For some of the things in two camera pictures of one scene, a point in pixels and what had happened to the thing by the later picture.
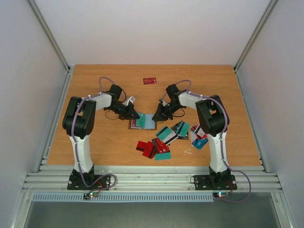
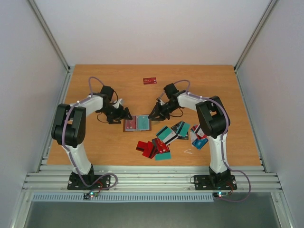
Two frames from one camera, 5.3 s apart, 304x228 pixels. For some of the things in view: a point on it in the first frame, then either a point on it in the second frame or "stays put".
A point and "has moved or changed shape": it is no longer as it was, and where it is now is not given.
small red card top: (159, 147) stays put
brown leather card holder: (145, 122) has moved or changed shape
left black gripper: (128, 115) to (120, 116)
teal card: (141, 121) has moved or changed shape
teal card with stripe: (183, 128) stays put
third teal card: (166, 156) stays put
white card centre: (172, 137) stays put
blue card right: (200, 143) stays put
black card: (175, 127) stays put
